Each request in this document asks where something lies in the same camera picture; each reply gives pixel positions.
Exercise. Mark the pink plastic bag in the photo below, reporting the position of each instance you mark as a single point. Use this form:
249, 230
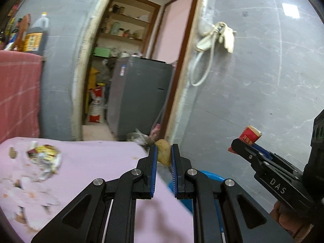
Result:
155, 130

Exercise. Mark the brown potato piece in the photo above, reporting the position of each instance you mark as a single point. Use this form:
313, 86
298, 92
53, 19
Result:
164, 154

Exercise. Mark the grey washing machine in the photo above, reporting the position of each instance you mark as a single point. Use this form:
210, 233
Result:
136, 98

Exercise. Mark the brown food scrap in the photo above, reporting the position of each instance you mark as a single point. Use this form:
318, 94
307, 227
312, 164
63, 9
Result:
11, 152

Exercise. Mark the teal canister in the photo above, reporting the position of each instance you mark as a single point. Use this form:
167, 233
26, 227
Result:
115, 28

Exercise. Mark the green box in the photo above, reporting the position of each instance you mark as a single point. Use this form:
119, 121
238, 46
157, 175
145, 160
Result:
101, 52

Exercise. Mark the wooden door frame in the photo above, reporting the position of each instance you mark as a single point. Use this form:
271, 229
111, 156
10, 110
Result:
83, 55

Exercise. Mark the white lettered crumpled wrapper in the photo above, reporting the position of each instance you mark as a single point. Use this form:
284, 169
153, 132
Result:
45, 159

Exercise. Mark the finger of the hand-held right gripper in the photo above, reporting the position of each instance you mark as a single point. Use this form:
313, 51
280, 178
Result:
260, 149
253, 157

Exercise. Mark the cream rubber glove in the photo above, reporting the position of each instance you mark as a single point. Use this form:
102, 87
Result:
229, 39
206, 41

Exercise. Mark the orange plastic bottle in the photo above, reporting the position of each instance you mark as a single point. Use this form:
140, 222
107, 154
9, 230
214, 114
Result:
22, 27

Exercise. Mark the blue plastic basin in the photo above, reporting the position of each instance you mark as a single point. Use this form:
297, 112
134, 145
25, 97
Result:
210, 175

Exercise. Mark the pink floral tablecloth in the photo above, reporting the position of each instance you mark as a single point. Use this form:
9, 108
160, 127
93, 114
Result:
101, 162

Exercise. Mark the white red sack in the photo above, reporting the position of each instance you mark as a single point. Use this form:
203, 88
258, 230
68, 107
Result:
96, 108

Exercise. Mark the red paper carton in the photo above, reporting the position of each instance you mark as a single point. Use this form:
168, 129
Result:
249, 135

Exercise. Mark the wooden shelf unit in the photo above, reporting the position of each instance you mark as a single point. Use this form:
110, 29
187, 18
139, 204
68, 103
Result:
126, 21

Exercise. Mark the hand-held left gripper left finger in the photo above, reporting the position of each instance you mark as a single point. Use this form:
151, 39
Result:
153, 172

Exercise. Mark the yellow container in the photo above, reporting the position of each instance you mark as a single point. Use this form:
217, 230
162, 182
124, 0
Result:
92, 78

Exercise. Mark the cooking oil jug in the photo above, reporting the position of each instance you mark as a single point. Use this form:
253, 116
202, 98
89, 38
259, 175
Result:
35, 38

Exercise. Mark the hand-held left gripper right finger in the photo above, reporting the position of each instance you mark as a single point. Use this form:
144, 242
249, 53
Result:
174, 172

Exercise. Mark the red plaid cloth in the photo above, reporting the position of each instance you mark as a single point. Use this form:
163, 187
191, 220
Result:
17, 93

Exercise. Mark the person's right hand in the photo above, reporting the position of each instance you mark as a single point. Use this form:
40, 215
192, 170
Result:
286, 220

